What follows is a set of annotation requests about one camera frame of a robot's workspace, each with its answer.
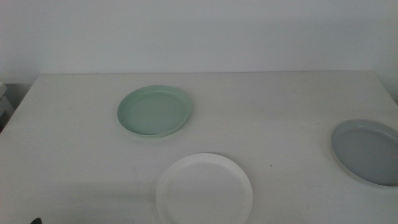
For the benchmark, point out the pale green shallow bowl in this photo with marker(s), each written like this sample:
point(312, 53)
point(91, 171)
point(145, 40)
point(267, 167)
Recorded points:
point(154, 113)

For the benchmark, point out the white shallow bowl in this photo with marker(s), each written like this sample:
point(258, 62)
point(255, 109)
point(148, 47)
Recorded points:
point(203, 191)

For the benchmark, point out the grey shallow bowl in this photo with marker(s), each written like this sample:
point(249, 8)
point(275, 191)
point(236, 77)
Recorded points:
point(368, 154)

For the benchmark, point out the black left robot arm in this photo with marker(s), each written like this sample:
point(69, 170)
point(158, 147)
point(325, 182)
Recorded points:
point(36, 221)

